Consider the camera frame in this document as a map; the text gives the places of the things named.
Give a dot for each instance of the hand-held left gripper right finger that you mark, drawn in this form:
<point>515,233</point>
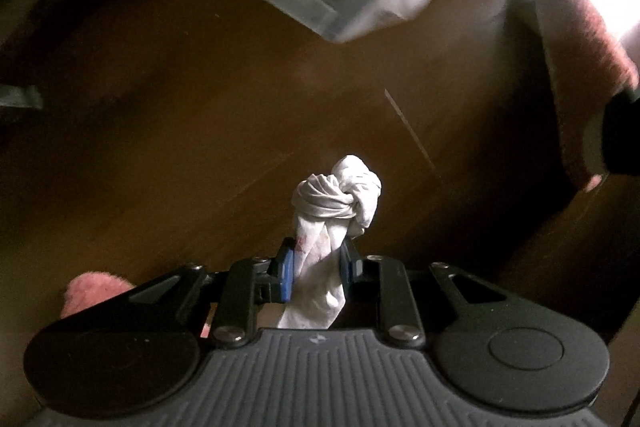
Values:
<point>347,268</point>

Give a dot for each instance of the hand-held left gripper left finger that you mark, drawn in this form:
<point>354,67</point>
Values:
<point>286,274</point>

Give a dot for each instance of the white knotted cloth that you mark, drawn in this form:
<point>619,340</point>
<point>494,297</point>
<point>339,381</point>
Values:
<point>335,202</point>

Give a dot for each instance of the pink fuzzy slipper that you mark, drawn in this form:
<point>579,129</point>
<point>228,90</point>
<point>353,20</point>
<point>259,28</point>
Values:
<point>585,72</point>
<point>95,289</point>

